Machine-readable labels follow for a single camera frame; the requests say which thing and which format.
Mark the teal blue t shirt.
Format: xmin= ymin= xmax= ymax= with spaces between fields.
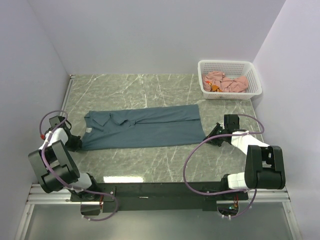
xmin=82 ymin=104 xmax=206 ymax=151

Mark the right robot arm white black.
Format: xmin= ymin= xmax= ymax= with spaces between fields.
xmin=204 ymin=123 xmax=286 ymax=200

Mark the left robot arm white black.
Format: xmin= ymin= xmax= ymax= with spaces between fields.
xmin=28 ymin=127 xmax=100 ymax=201

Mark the pink t shirt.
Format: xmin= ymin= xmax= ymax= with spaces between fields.
xmin=202 ymin=71 xmax=249 ymax=93

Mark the white plastic mesh basket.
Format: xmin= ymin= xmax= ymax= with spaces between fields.
xmin=197 ymin=60 xmax=263 ymax=100

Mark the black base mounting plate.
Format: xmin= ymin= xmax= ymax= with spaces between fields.
xmin=69 ymin=181 xmax=250 ymax=214

